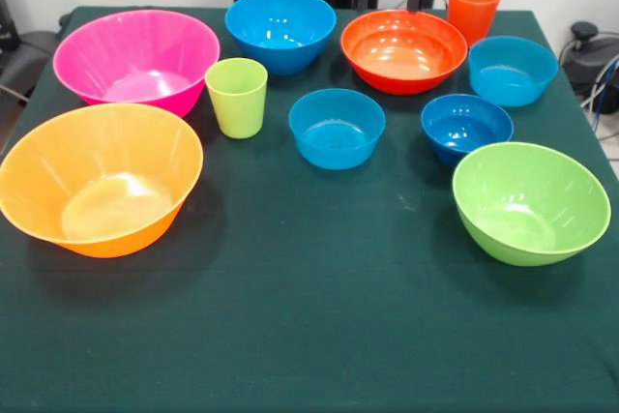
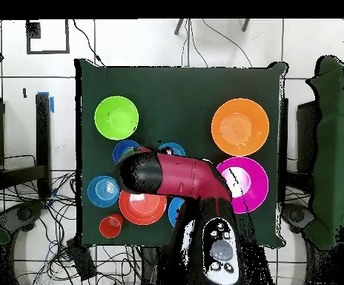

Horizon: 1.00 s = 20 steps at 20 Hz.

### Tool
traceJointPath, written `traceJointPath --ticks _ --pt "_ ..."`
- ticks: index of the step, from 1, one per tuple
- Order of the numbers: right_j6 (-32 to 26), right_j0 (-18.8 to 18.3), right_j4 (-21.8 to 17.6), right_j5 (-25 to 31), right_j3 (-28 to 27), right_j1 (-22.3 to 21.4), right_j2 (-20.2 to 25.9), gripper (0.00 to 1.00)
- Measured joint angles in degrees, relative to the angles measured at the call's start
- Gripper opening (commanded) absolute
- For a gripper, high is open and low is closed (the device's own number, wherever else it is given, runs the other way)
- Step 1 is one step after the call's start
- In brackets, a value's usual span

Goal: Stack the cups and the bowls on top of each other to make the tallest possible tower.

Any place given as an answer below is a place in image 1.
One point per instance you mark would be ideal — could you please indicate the large light orange bowl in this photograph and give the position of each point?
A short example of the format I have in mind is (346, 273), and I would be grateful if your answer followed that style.
(97, 166)

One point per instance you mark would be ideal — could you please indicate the small light blue bowl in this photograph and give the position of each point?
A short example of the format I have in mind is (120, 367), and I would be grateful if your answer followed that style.
(512, 79)
(333, 142)

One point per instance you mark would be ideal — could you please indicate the light green cup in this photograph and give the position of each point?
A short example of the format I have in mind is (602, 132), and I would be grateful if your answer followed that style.
(237, 103)

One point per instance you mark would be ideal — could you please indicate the dark green tablecloth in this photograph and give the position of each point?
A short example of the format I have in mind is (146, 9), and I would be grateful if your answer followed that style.
(290, 311)

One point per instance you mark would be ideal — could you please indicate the shallow red-orange bowl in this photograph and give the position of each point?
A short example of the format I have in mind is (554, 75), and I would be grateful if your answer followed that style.
(401, 55)

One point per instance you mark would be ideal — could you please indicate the small dark blue bowl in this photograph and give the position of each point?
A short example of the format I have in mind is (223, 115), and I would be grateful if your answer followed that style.
(459, 127)

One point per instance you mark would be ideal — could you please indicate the medium blue bowl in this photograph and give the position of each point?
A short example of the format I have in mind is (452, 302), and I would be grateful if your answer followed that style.
(280, 21)

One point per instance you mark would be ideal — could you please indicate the large pink bowl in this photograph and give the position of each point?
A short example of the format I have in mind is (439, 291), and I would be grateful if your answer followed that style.
(135, 55)

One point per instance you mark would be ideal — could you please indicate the light green bowl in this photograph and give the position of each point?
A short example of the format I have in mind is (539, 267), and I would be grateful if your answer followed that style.
(527, 200)

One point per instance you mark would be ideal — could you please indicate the red-orange cup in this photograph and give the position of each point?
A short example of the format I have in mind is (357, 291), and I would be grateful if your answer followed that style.
(474, 11)

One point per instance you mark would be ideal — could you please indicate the dark grey chair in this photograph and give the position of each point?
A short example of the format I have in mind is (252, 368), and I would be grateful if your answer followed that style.
(29, 60)

